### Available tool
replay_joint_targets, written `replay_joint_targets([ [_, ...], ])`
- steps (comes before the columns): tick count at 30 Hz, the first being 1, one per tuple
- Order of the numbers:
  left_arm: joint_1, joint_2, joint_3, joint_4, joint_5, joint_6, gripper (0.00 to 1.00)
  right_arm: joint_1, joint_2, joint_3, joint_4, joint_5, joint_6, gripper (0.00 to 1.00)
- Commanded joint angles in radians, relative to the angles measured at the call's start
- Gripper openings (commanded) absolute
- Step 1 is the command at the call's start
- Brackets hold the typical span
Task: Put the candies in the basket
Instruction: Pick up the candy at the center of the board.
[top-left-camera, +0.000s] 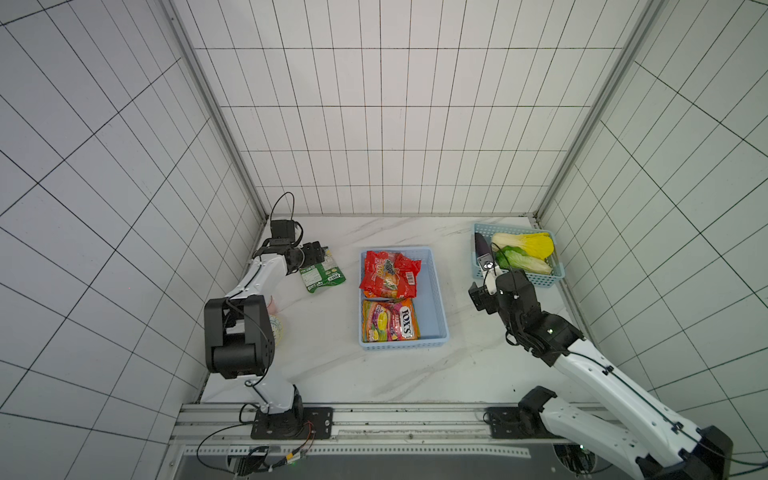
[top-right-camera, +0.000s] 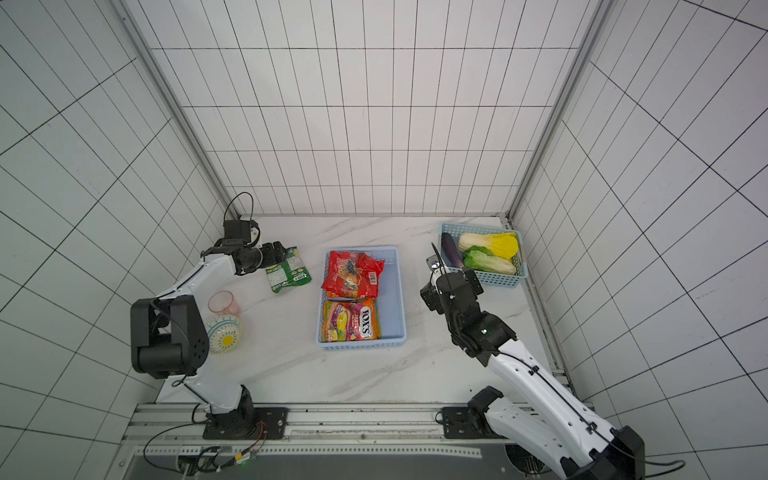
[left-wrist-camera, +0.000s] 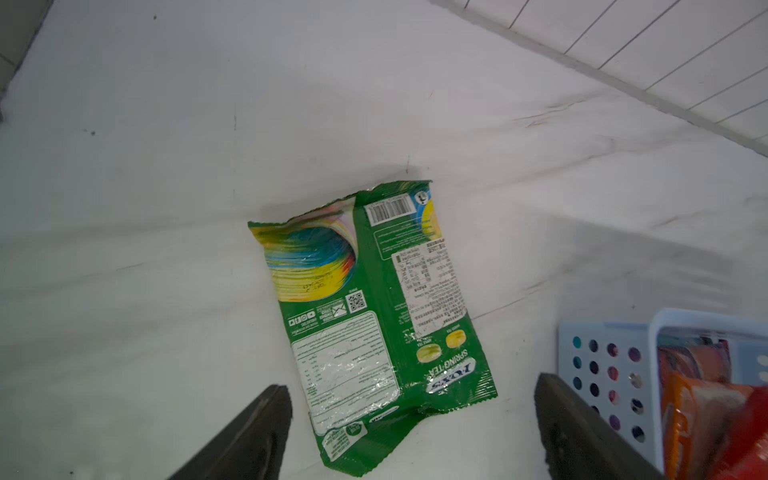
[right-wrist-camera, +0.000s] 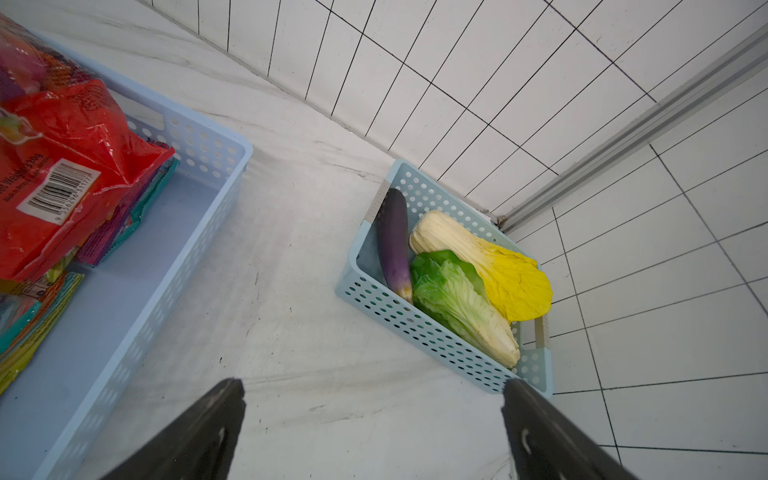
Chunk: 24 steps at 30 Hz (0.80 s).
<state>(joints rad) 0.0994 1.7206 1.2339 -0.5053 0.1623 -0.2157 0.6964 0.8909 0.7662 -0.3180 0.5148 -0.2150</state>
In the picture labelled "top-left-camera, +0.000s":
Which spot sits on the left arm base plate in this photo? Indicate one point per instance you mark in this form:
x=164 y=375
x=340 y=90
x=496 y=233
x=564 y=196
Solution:
x=298 y=423

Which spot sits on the lemon blackcurrant Fox's candy bag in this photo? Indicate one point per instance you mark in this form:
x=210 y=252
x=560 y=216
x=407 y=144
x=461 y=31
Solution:
x=389 y=321

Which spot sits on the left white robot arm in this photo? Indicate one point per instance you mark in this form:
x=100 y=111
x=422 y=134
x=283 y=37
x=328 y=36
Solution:
x=239 y=337

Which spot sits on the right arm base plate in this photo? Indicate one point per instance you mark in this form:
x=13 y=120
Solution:
x=510 y=422

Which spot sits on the aluminium mounting rail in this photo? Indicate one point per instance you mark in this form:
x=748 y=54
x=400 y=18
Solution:
x=207 y=431

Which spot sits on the wiring bundle under rail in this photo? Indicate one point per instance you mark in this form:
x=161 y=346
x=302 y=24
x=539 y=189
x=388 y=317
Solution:
x=264 y=459

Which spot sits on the green toy cabbage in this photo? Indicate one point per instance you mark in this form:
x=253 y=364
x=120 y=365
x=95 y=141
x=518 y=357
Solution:
x=512 y=258

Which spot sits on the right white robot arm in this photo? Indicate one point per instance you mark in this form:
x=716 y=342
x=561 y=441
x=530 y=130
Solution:
x=651 y=441

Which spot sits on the red gummy candy bag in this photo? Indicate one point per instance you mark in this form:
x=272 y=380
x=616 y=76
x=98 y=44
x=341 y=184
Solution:
x=389 y=275

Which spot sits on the purple toy eggplant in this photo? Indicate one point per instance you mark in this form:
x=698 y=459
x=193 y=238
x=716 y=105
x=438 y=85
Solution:
x=484 y=256

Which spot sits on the large light blue basket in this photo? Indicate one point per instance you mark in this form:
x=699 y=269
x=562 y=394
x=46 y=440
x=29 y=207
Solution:
x=430 y=314

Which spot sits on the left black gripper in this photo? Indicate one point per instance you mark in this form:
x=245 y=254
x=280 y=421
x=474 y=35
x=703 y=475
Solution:
x=313 y=256

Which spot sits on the small teal vegetable basket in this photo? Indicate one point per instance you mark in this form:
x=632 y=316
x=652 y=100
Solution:
x=558 y=271

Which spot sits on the green Fox's candy bag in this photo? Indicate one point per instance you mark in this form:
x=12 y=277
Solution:
x=324 y=274

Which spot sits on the yellow toy cabbage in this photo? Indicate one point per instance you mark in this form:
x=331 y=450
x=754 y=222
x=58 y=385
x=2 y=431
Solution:
x=539 y=245

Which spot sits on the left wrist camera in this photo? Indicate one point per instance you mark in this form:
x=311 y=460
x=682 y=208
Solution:
x=283 y=229

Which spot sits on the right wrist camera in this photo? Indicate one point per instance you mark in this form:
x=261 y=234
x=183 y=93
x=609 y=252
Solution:
x=489 y=279

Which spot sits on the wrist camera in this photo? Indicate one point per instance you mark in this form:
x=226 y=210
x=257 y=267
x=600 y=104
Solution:
x=283 y=229
x=489 y=279

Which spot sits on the pink plastic cup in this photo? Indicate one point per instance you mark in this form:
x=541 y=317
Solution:
x=272 y=306

